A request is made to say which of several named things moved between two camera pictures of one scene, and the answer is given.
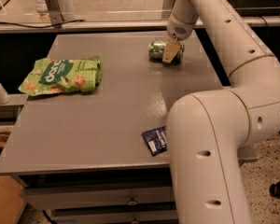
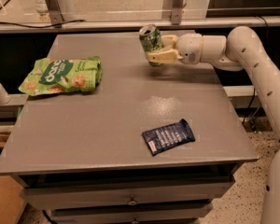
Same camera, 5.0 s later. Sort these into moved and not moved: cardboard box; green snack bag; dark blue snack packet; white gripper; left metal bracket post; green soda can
Moved: white gripper; green soda can
Not moved: left metal bracket post; dark blue snack packet; cardboard box; green snack bag
